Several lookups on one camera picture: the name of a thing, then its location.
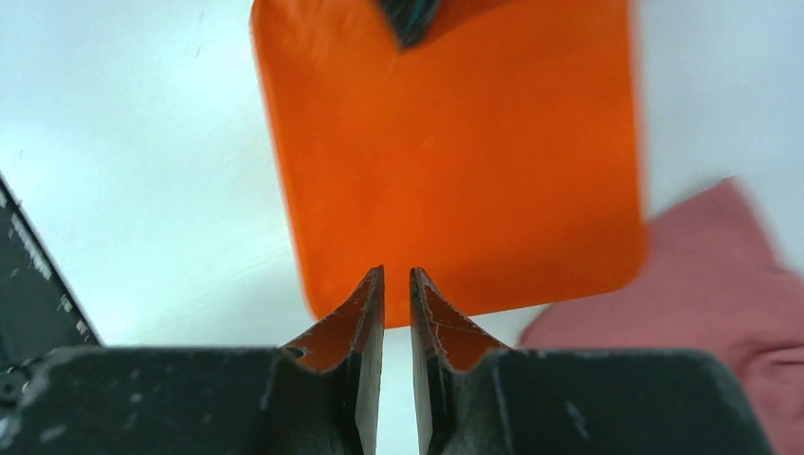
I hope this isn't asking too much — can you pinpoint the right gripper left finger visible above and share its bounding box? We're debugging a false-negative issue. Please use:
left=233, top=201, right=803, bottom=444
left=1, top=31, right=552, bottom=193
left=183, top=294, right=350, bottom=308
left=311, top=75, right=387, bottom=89
left=1, top=267, right=385, bottom=454

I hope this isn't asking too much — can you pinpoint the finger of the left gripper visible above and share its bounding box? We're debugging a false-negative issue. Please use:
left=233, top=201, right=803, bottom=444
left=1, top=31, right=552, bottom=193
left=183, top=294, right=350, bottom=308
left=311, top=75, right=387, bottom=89
left=376, top=0, right=441, bottom=49

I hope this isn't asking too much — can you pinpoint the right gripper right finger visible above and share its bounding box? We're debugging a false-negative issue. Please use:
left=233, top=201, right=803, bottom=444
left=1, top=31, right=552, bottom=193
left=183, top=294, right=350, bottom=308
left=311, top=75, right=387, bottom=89
left=410, top=268, right=772, bottom=454

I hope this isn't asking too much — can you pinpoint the orange box lid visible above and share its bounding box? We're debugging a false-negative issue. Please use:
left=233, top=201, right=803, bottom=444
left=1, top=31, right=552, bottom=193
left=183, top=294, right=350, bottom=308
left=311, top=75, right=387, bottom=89
left=251, top=1, right=647, bottom=327

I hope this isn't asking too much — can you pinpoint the pink cloth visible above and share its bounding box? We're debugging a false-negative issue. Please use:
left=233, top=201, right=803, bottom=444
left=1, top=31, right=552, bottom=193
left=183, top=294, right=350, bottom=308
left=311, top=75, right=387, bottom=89
left=518, top=177, right=803, bottom=454

